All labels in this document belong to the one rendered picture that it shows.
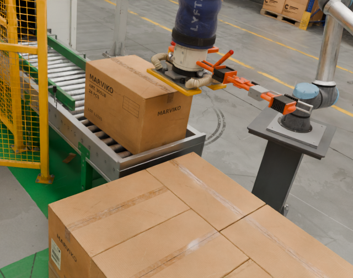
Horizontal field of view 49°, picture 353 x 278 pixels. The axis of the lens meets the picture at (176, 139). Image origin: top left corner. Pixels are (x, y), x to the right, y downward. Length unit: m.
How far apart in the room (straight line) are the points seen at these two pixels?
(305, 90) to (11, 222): 2.03
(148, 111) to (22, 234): 1.11
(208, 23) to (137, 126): 0.72
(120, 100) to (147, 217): 0.76
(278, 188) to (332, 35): 1.06
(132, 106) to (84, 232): 0.79
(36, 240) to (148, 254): 1.00
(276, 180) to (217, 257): 1.07
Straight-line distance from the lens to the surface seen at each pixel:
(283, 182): 2.74
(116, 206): 1.98
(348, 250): 3.08
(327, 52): 2.63
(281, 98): 1.71
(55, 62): 3.67
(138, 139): 2.27
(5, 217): 2.76
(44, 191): 2.93
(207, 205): 2.08
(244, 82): 1.82
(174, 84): 1.97
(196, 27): 1.91
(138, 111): 2.20
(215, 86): 2.04
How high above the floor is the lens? 1.84
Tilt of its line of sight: 30 degrees down
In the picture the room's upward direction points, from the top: 10 degrees clockwise
